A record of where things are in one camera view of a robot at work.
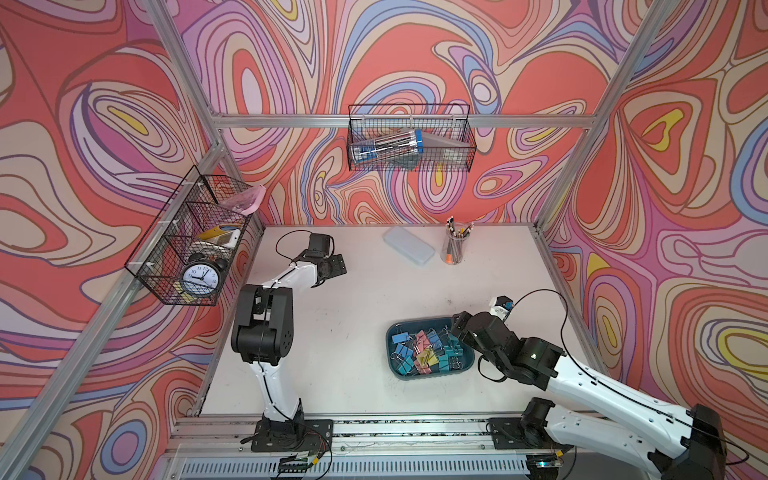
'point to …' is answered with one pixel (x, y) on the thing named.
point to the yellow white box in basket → (227, 235)
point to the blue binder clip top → (435, 340)
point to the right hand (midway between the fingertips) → (466, 332)
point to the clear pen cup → (454, 242)
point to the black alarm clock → (201, 277)
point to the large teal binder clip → (443, 361)
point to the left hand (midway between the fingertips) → (333, 266)
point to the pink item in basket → (246, 202)
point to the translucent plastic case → (408, 244)
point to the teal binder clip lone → (406, 366)
